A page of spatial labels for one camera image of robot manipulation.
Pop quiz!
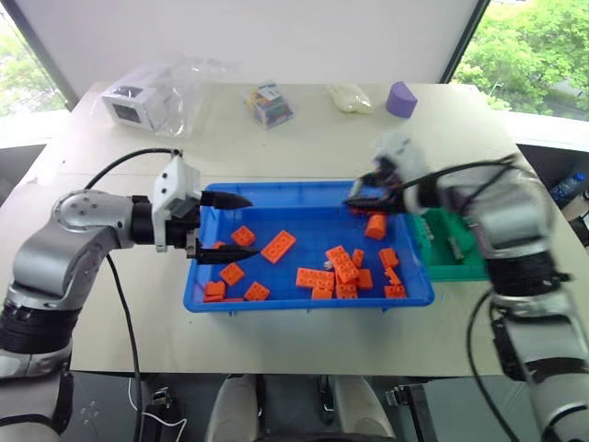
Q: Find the thin white cable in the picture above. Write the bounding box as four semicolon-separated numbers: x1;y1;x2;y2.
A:
127;376;189;428

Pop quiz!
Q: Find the bag of colourful pieces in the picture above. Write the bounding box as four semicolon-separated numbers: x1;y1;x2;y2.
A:
240;81;296;132

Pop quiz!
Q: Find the blue-capped water bottle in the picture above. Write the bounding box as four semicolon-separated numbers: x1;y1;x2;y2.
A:
549;170;588;202

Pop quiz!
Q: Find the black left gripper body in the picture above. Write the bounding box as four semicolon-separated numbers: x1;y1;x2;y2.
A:
164;202;203;262

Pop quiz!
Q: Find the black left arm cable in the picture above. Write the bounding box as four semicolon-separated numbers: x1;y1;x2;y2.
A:
84;147;185;442

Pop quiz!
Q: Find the green plastic bin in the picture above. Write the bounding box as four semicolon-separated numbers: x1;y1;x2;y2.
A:
408;205;491;284

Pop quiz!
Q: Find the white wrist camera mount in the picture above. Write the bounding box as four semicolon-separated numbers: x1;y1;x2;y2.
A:
371;132;430;186
151;154;202;253

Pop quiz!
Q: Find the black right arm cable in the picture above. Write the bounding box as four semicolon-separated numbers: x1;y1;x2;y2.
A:
398;155;524;442

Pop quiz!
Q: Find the long orange building block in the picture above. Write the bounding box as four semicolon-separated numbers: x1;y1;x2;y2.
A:
324;245;361;285
294;266;336;292
260;228;297;265

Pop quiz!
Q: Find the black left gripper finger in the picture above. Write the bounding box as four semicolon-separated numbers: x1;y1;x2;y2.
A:
200;190;254;210
195;238;261;266

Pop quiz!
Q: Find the white box with black windows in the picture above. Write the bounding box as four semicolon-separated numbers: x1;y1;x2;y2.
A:
101;64;179;132

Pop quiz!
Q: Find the purple half-round foam block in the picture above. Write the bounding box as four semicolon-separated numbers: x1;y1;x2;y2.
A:
386;80;419;120

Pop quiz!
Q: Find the grey rounded robot leg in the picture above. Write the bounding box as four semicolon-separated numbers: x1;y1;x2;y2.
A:
329;375;398;442
203;374;260;442

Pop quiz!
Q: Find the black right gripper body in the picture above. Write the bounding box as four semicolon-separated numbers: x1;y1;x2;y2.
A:
366;168;410;215

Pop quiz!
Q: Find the clear plastic bag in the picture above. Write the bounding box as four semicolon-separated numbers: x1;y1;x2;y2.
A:
89;53;240;138

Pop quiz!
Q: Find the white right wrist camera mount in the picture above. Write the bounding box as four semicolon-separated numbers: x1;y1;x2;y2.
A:
371;132;430;186

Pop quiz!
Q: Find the white filled plastic bag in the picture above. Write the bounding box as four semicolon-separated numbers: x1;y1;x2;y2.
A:
326;82;375;114

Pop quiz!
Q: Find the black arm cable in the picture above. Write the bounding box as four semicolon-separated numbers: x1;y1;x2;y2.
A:
398;155;524;442
84;147;185;442

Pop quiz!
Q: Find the black metal frame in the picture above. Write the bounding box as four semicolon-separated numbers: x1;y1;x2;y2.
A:
385;383;441;442

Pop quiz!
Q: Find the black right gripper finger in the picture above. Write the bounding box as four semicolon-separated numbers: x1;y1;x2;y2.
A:
351;173;383;197
342;195;390;215

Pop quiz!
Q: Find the dark window frame post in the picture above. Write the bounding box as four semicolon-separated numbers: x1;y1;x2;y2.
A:
440;0;492;85
7;0;78;112

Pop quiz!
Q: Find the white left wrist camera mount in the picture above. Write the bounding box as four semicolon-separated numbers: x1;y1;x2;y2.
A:
151;154;202;253

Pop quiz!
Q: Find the blue plastic bin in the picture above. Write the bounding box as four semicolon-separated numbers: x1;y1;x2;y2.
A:
182;180;436;316

